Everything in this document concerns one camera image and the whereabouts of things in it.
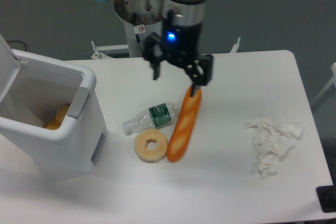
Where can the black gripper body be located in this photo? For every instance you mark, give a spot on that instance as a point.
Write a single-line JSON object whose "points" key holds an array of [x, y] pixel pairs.
{"points": [[178, 46]]}

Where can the round orange bread bun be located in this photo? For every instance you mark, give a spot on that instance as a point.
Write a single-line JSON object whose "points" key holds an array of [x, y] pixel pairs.
{"points": [[61, 113]]}

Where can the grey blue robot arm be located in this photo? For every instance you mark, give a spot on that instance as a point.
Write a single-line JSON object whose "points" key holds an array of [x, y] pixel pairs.
{"points": [[184, 13]]}

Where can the yellow item inside trash can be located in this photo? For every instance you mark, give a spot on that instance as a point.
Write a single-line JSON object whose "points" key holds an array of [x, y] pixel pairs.
{"points": [[53, 125]]}

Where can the white trash can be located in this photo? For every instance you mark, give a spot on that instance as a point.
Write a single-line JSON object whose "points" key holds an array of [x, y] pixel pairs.
{"points": [[33, 89]]}

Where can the long orange baguette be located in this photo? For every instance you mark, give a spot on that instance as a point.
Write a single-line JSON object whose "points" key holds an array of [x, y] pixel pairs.
{"points": [[183, 130]]}

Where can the clear bottle green label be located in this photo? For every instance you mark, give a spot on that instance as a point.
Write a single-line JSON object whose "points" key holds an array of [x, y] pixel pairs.
{"points": [[155, 117]]}

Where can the crumpled white tissue paper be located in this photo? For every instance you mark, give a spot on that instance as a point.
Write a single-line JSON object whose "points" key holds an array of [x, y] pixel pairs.
{"points": [[272, 142]]}

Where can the black device at table edge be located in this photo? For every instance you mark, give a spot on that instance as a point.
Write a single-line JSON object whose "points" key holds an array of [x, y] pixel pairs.
{"points": [[326, 197]]}

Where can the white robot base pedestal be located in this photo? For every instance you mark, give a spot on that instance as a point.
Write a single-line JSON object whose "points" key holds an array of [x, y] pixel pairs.
{"points": [[141, 18]]}

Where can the ring-shaped donut bread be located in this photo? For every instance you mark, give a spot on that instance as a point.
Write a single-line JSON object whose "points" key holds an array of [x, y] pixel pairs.
{"points": [[150, 145]]}

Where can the white frame at right edge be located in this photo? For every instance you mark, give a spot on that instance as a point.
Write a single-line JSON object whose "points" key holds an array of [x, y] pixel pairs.
{"points": [[325, 92]]}

